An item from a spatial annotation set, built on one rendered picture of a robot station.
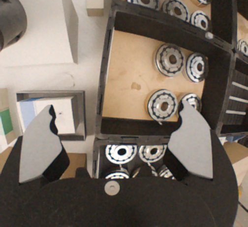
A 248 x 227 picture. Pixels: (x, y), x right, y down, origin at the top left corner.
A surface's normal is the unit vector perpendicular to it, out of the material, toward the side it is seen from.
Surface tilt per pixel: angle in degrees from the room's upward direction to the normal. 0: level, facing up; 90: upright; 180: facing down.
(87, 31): 0
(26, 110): 0
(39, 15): 47
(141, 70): 0
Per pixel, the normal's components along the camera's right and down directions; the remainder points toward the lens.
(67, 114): 0.18, 0.19
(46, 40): 0.11, 0.85
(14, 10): 0.97, 0.09
